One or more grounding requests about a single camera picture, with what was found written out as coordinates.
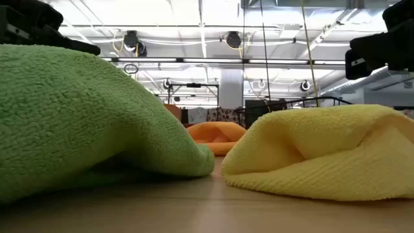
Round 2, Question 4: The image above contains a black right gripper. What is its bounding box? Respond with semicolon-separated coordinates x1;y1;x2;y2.
344;0;414;80

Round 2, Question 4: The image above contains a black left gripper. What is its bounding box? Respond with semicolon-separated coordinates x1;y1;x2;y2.
0;0;102;56

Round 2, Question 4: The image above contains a green microfiber towel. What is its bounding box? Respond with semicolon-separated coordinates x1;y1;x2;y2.
0;44;215;205

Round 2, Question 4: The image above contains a yellow microfiber towel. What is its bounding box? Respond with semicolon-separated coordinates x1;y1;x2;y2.
221;104;414;202

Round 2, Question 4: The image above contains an orange microfiber towel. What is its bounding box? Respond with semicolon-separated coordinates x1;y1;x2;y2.
186;121;247;157

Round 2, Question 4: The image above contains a black ceiling cable reel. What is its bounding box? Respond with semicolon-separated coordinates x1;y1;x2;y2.
122;30;148;58
225;30;243;50

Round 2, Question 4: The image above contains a yellow cable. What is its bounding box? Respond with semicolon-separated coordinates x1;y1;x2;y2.
300;0;320;107

